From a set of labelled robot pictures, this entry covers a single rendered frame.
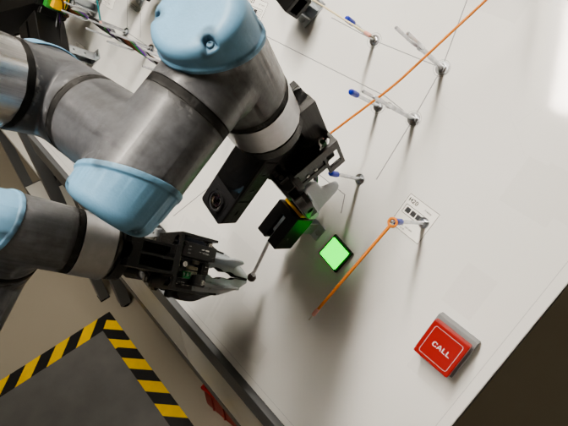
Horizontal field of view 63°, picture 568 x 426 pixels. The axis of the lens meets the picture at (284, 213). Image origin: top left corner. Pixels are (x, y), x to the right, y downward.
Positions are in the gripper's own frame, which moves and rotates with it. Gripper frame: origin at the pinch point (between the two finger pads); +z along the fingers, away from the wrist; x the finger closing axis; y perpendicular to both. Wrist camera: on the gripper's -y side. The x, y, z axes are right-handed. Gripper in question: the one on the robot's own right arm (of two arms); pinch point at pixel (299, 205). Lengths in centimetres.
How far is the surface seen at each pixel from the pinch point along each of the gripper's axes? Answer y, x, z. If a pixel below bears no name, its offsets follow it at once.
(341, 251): 0.5, -6.8, 6.4
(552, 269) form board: 16.7, -26.4, 0.0
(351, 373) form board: -9.8, -19.6, 12.3
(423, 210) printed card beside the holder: 11.9, -11.0, 2.2
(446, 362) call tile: 1.0, -26.6, 3.5
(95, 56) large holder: -12, 68, 13
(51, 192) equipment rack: -53, 81, 49
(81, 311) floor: -89, 73, 98
